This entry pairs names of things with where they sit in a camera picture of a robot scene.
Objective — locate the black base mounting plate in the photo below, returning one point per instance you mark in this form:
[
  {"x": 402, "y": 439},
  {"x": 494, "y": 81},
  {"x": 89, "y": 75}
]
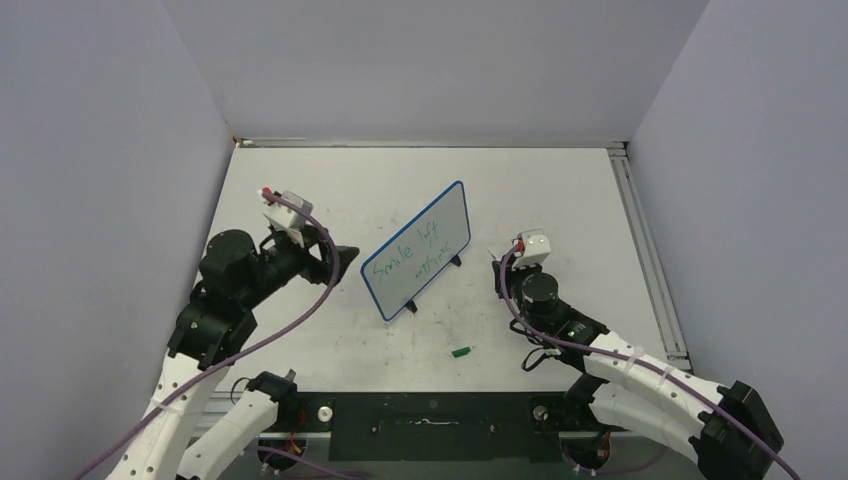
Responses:
[{"x": 436, "y": 426}]

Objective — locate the aluminium frame rail right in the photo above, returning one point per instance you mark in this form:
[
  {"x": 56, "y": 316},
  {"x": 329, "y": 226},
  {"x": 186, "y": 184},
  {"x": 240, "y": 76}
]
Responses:
[{"x": 658, "y": 289}]

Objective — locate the aluminium frame rail back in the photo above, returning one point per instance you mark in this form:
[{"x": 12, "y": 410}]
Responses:
[{"x": 486, "y": 143}]

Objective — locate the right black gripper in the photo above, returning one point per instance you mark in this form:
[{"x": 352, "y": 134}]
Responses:
[{"x": 511, "y": 274}]

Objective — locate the green marker cap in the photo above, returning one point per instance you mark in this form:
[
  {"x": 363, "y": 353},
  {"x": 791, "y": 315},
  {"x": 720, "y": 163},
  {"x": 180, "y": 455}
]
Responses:
[{"x": 461, "y": 352}]

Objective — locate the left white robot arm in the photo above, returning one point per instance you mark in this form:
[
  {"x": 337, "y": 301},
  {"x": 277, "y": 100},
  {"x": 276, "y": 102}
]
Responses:
[{"x": 211, "y": 332}]

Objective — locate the blue framed whiteboard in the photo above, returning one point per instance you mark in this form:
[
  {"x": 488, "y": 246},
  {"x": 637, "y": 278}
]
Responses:
[{"x": 398, "y": 271}]

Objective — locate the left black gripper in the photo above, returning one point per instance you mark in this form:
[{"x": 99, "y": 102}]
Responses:
[{"x": 317, "y": 270}]

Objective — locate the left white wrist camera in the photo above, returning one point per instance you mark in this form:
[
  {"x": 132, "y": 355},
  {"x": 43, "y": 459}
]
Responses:
[{"x": 282, "y": 218}]

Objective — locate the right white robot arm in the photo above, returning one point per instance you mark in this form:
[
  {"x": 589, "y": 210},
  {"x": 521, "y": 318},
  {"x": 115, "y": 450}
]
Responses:
[{"x": 726, "y": 431}]

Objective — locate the aluminium frame rail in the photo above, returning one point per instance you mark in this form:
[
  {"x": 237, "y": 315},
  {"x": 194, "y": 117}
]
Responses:
[
  {"x": 658, "y": 289},
  {"x": 486, "y": 143}
]

